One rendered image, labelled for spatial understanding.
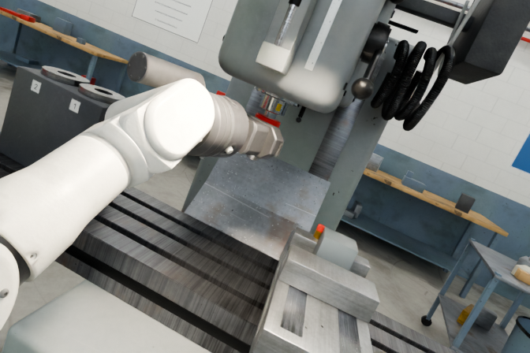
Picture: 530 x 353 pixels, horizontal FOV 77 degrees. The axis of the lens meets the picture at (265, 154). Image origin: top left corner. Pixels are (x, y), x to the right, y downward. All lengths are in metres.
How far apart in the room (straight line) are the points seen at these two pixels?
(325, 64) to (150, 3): 5.44
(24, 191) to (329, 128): 0.78
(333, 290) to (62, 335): 0.38
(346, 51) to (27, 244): 0.41
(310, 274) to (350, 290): 0.06
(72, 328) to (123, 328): 0.07
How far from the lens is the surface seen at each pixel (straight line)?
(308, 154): 0.95
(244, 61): 0.51
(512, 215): 5.36
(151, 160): 0.33
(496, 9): 0.86
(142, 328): 0.62
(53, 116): 0.77
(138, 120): 0.32
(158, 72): 0.40
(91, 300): 0.64
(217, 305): 0.57
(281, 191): 0.94
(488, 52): 0.84
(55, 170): 0.30
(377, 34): 0.61
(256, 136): 0.50
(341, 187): 0.96
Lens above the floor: 1.31
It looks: 11 degrees down
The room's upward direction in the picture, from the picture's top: 23 degrees clockwise
